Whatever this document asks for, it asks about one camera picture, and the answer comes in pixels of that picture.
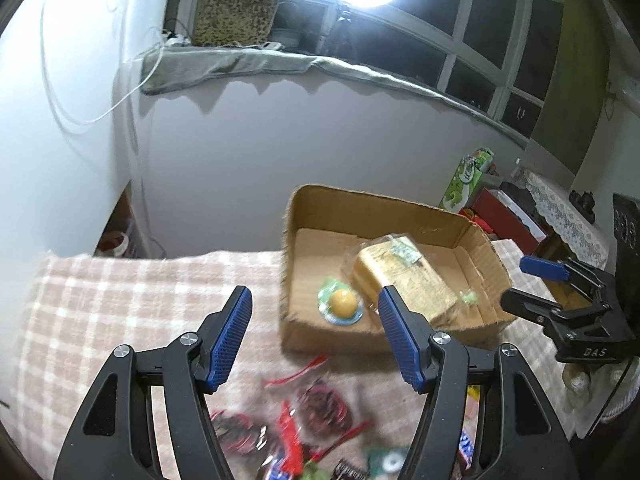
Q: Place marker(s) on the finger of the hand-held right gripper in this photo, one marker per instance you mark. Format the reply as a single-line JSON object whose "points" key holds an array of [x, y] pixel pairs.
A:
{"points": [[530, 305], [542, 266]]}

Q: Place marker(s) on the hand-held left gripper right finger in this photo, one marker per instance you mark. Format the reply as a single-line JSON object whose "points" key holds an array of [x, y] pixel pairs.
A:
{"points": [[400, 340]]}

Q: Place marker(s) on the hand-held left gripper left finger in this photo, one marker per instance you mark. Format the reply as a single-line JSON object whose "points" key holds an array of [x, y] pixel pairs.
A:
{"points": [[227, 340]]}

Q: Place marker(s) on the bread loaf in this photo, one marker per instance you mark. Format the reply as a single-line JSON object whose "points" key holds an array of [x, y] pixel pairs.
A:
{"points": [[400, 277]]}

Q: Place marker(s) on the clear red-edged snack packet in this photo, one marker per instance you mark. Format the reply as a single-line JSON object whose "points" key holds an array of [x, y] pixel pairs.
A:
{"points": [[325, 405], [239, 432]]}

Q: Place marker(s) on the red stick snack packet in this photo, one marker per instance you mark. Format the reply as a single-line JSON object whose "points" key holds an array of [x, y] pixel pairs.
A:
{"points": [[290, 432]]}

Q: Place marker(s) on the cardboard box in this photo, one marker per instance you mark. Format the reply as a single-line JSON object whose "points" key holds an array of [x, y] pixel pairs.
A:
{"points": [[310, 255]]}

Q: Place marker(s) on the green round snack packet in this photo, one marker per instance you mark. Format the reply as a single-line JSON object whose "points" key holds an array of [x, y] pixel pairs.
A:
{"points": [[389, 461]]}

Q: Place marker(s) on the dark snack packet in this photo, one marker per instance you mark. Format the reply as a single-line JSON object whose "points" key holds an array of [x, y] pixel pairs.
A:
{"points": [[347, 471]]}

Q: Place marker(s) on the person's right hand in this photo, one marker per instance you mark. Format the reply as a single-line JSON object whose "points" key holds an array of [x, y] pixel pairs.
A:
{"points": [[580, 382]]}

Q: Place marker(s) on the white lace cloth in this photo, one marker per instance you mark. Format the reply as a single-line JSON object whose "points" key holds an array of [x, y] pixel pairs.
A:
{"points": [[565, 220]]}

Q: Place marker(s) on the small green candy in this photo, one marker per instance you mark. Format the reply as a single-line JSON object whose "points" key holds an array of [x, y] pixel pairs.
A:
{"points": [[469, 298]]}

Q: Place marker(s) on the red box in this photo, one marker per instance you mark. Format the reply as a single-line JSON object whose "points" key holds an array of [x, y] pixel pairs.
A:
{"points": [[500, 217]]}

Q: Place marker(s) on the black object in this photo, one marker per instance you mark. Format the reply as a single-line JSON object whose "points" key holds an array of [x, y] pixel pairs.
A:
{"points": [[582, 206]]}

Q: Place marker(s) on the pink plaid blanket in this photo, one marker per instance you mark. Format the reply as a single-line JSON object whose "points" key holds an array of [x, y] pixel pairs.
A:
{"points": [[125, 300]]}

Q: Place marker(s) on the green tissue pack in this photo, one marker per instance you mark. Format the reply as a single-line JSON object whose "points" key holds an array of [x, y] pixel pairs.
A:
{"points": [[465, 180]]}

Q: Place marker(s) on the olive curtain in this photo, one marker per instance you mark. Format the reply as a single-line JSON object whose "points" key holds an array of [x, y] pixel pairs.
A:
{"points": [[575, 60]]}

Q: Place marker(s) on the grey windowsill cloth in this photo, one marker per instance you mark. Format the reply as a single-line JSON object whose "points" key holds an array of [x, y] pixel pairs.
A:
{"points": [[200, 65]]}

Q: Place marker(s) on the white power strip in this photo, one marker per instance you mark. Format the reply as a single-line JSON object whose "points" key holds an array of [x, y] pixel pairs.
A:
{"points": [[176, 39]]}

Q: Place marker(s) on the black tripod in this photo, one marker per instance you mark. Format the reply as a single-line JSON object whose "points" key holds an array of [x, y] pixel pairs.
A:
{"points": [[344, 30]]}

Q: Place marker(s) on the leopard print cushion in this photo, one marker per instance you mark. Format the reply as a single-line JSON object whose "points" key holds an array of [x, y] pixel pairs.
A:
{"points": [[232, 16]]}

